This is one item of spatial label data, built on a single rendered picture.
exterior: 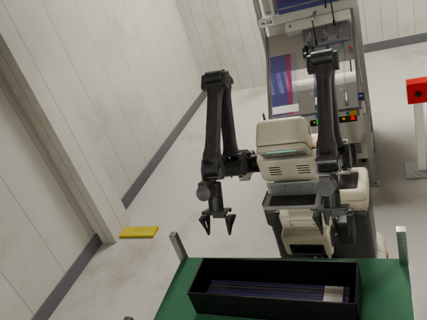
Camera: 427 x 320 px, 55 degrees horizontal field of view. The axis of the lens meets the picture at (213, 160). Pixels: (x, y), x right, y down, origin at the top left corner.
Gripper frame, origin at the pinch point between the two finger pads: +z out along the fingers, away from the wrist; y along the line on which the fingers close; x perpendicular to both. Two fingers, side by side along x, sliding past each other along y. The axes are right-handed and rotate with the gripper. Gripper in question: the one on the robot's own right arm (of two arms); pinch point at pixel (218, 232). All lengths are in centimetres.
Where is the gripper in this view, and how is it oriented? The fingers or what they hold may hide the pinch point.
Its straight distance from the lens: 158.7
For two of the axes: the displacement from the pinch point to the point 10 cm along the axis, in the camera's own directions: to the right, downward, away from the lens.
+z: 1.1, 9.9, 0.7
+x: 4.0, -1.1, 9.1
